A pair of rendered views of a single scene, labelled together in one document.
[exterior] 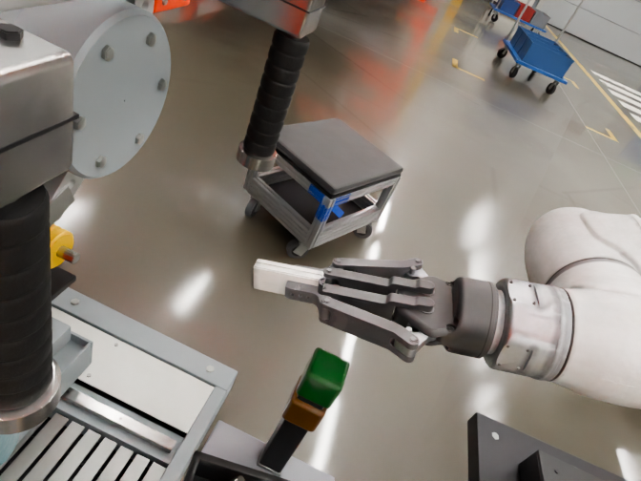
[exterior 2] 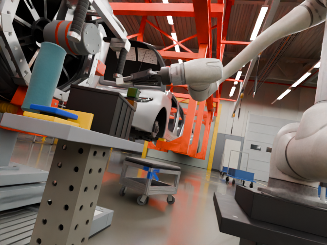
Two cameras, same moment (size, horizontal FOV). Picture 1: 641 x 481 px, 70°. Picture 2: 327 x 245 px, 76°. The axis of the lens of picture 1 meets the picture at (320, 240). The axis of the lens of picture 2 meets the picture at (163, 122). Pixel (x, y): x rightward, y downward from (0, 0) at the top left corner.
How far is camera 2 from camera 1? 0.84 m
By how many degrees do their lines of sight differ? 47
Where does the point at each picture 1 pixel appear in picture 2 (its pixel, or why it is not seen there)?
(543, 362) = (179, 68)
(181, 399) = not seen: hidden behind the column
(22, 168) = not seen: outside the picture
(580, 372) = (187, 67)
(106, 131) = (89, 40)
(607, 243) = not seen: hidden behind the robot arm
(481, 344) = (166, 71)
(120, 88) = (93, 36)
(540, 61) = (241, 175)
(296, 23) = (123, 45)
